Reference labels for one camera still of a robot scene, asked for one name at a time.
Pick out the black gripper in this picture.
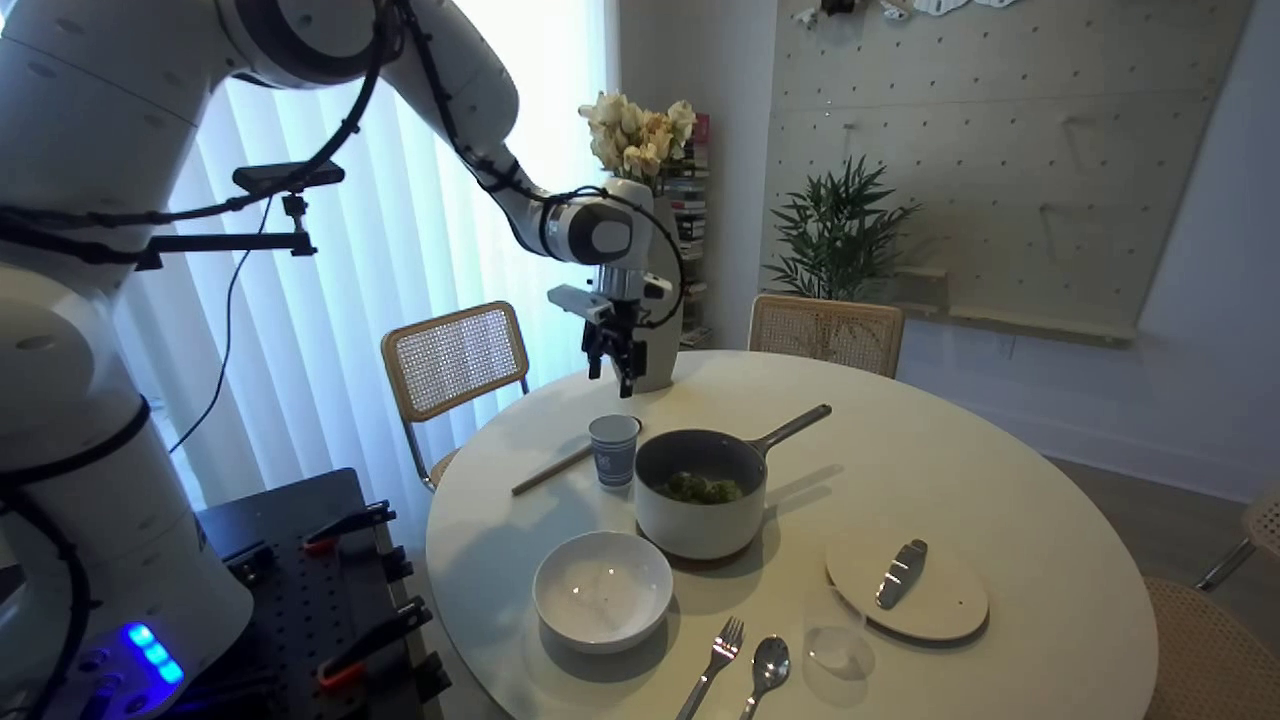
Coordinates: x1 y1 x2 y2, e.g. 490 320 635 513
581 300 645 397

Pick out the blue white paper cup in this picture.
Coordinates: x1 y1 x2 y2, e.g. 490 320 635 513
590 417 645 486

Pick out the silver fork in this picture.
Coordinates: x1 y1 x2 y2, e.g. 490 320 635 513
676 615 744 720

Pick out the silver spoon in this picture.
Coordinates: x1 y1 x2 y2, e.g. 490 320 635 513
741 637 791 720

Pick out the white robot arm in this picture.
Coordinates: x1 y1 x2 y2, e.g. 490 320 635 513
0 0 657 720

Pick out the tall white ribbed vase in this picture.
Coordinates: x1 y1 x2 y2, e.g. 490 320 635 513
605 178 684 392

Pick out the wicker chair near vase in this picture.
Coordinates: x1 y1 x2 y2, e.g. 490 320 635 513
379 300 529 486

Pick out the white saucepan grey interior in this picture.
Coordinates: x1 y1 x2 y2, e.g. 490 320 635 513
633 404 831 562

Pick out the cream calla lily bouquet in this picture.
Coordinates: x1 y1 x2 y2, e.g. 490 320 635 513
581 93 697 185

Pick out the white ceramic bowl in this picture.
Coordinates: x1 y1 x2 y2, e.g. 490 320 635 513
534 531 672 654

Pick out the green potted plant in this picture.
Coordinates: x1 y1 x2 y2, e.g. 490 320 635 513
765 160 914 300

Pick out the wicker chair far side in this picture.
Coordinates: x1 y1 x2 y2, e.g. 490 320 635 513
749 290 904 375

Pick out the clear drinking glass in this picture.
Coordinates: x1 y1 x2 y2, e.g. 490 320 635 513
806 625 876 680

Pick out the black robot cart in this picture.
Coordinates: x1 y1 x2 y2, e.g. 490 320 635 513
77 465 457 720

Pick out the round wooden board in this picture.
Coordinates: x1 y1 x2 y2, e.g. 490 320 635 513
826 529 992 642

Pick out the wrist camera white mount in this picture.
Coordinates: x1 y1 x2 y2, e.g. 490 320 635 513
548 285 605 320

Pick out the red spatula wooden handle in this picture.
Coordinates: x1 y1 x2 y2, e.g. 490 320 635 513
514 444 592 494

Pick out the black camera on stand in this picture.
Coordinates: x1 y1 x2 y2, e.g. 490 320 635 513
131 157 352 272

